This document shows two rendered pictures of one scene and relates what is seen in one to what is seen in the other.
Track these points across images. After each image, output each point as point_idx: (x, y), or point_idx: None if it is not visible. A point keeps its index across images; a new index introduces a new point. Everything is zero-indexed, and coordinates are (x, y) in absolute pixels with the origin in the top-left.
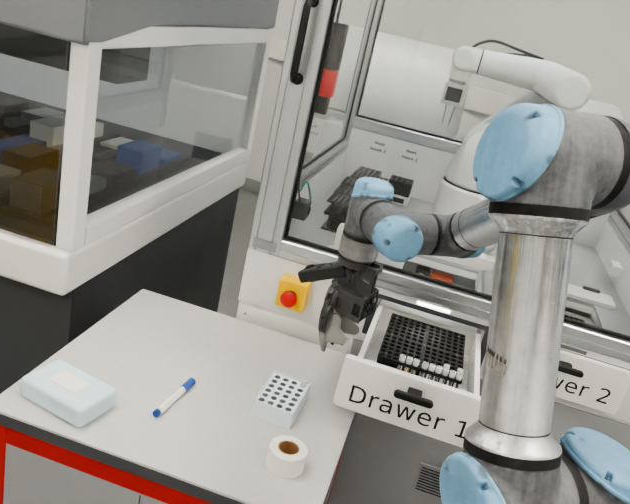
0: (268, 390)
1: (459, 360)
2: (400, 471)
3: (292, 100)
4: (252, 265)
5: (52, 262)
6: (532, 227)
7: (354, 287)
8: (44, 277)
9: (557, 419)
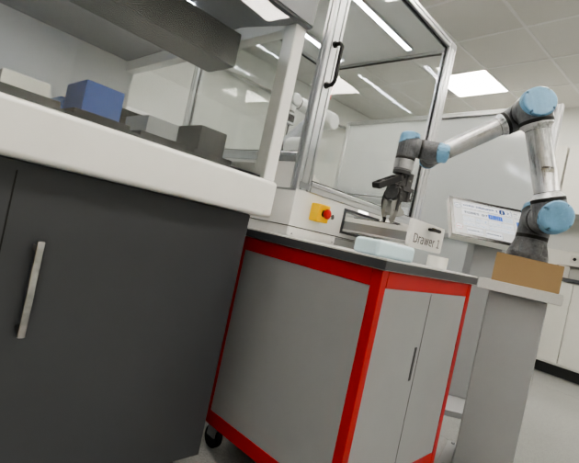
0: None
1: None
2: None
3: (323, 97)
4: (297, 199)
5: (268, 189)
6: (550, 124)
7: (404, 186)
8: (261, 202)
9: None
